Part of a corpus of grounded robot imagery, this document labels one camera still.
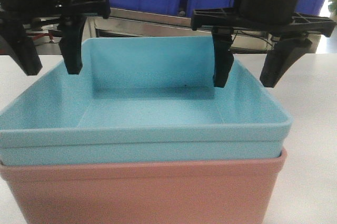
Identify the light blue plastic box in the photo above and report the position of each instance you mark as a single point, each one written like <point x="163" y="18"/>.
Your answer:
<point x="142" y="99"/>

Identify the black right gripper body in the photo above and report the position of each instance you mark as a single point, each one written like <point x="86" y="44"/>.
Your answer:
<point x="276" y="17"/>

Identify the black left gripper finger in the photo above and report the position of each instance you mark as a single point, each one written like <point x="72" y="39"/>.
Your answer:
<point x="70" y="44"/>
<point x="20" y="47"/>

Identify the stainless steel shelf rack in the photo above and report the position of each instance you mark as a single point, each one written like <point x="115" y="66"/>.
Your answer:
<point x="127" y="23"/>

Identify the pink plastic box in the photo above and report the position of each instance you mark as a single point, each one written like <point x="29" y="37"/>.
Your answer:
<point x="217" y="191"/>

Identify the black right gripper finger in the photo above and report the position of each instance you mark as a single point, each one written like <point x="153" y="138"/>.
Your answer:
<point x="286" y="51"/>
<point x="223" y="57"/>

